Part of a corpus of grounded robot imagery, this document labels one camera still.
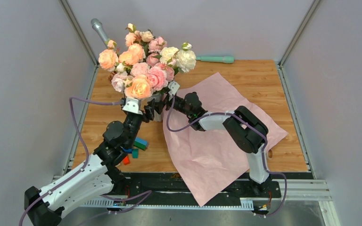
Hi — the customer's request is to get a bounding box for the large peach rose stem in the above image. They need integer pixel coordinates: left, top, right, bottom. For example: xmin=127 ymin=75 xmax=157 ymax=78
xmin=111 ymin=72 xmax=153 ymax=99

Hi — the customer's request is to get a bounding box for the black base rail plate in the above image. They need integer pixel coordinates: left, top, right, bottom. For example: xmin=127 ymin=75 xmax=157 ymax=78
xmin=84 ymin=169 xmax=314 ymax=208

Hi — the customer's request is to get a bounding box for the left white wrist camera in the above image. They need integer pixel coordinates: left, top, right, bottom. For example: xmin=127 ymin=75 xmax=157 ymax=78
xmin=121 ymin=97 xmax=143 ymax=115

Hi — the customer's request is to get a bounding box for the white ribbed vase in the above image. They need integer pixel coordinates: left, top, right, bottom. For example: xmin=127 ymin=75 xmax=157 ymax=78
xmin=147 ymin=93 xmax=165 ymax=121

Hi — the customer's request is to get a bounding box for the pink rose flower stem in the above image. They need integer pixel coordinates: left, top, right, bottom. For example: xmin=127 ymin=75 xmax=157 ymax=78
xmin=131 ymin=62 xmax=175 ymax=91

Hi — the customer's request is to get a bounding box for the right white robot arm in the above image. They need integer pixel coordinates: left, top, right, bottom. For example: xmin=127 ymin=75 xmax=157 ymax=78
xmin=149 ymin=92 xmax=272 ymax=197

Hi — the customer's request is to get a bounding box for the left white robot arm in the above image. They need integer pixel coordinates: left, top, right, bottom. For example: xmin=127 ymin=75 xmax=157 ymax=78
xmin=25 ymin=105 xmax=146 ymax=226

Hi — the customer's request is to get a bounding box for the white rose flower stem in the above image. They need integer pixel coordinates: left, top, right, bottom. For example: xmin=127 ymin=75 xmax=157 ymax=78
xmin=159 ymin=42 xmax=197 ymax=73

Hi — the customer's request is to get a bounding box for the mint green microphone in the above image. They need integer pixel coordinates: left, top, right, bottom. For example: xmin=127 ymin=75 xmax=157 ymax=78
xmin=196 ymin=56 xmax=234 ymax=64

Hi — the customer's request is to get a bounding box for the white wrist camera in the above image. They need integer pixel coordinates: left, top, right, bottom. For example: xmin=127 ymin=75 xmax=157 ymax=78
xmin=167 ymin=81 xmax=180 ymax=97
xmin=121 ymin=97 xmax=143 ymax=115

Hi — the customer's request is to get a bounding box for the pink wrapping paper sheet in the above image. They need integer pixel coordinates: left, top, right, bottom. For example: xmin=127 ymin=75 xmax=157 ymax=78
xmin=163 ymin=73 xmax=288 ymax=206

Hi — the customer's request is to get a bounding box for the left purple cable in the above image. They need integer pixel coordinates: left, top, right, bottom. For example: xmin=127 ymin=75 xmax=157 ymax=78
xmin=18 ymin=97 xmax=124 ymax=226

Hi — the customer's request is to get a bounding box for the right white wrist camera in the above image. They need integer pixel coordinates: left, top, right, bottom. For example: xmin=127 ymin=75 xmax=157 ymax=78
xmin=167 ymin=81 xmax=180 ymax=97

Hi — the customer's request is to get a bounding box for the white slotted cable duct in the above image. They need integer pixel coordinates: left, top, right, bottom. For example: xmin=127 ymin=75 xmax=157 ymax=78
xmin=87 ymin=197 xmax=255 ymax=211

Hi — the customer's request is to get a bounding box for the silver microphone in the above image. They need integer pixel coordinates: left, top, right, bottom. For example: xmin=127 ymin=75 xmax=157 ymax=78
xmin=90 ymin=18 xmax=109 ymax=45

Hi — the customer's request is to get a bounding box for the teal wooden block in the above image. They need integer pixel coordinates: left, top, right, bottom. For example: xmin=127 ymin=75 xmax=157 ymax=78
xmin=132 ymin=148 xmax=139 ymax=159

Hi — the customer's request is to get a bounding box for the peach pink rose bunch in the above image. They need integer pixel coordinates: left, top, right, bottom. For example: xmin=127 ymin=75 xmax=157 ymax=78
xmin=98 ymin=23 xmax=167 ymax=73

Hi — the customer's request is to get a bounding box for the green blue wooden block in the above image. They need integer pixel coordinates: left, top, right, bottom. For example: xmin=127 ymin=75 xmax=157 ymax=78
xmin=133 ymin=137 xmax=148 ymax=151

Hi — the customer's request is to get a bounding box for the red orange wooden block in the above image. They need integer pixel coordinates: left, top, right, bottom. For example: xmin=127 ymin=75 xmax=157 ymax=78
xmin=122 ymin=155 xmax=131 ymax=165

